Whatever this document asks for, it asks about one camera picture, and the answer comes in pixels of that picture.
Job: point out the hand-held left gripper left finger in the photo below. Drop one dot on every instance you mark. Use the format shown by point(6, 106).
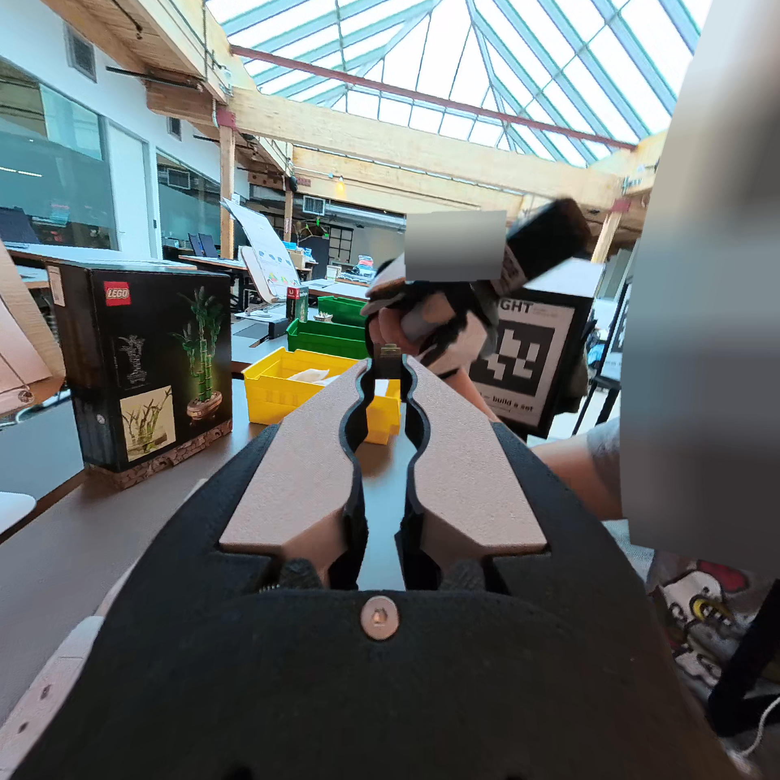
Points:
point(292, 487)

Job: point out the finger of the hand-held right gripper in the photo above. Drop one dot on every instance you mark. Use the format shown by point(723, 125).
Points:
point(384, 286)
point(469, 347)

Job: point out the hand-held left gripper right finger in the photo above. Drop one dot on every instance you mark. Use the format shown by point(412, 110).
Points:
point(475, 487)

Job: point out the black and green brick assembly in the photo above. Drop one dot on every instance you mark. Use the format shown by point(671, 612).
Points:
point(387, 368)

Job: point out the person's right hand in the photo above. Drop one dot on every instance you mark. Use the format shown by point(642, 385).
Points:
point(436, 311)

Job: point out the green plastic bin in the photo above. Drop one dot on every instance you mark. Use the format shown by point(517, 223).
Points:
point(341, 309)
point(329, 340)

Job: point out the fiducial marker sign board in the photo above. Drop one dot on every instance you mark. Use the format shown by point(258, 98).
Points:
point(536, 365)

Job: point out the yellow bin with white bags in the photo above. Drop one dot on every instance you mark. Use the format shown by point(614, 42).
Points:
point(274, 396)

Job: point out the instruction sheet on stand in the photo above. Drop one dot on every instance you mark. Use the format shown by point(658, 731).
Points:
point(262, 262)

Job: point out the black toy set box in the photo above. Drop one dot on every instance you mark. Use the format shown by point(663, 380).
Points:
point(152, 365)

